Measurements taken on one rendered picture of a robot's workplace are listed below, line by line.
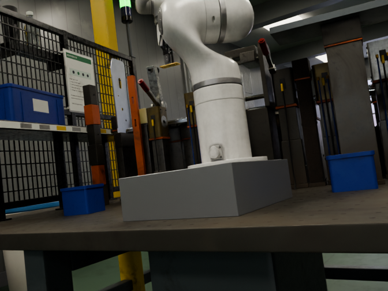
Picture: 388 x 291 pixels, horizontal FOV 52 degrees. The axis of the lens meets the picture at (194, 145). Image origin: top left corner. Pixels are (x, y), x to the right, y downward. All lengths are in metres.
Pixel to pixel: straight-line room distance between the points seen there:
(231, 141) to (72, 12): 4.30
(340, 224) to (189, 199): 0.34
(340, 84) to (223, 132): 0.40
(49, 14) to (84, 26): 0.49
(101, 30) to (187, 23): 1.60
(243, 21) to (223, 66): 0.13
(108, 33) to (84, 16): 2.70
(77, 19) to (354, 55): 4.22
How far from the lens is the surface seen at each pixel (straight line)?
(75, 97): 2.05
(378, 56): 1.33
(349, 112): 1.15
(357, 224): 0.58
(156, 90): 1.57
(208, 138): 0.92
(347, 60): 1.17
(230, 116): 0.91
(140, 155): 1.58
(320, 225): 0.59
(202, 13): 0.97
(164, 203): 0.85
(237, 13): 0.99
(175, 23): 0.95
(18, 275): 3.53
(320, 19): 1.17
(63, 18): 4.95
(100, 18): 2.55
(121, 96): 1.86
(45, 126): 1.54
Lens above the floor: 0.79
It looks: 4 degrees up
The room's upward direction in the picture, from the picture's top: 7 degrees counter-clockwise
